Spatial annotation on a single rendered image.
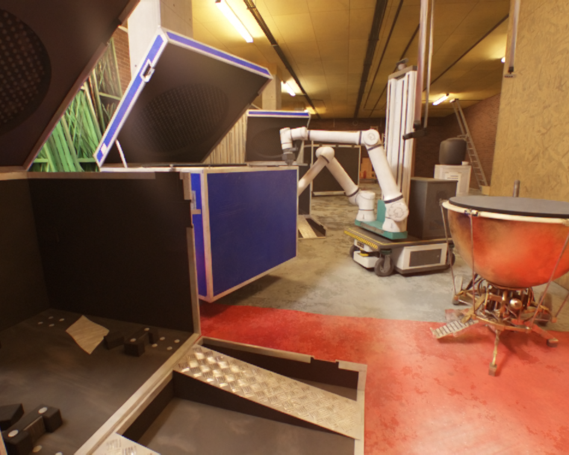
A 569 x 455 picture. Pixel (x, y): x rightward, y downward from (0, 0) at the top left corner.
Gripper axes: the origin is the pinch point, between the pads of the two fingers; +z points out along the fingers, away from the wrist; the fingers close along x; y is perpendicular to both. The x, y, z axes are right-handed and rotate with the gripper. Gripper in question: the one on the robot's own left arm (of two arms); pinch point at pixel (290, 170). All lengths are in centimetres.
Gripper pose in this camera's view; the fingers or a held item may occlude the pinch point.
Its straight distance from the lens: 262.3
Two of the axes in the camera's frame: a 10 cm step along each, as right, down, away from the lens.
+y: -8.2, 0.5, 5.7
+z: 1.4, 9.8, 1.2
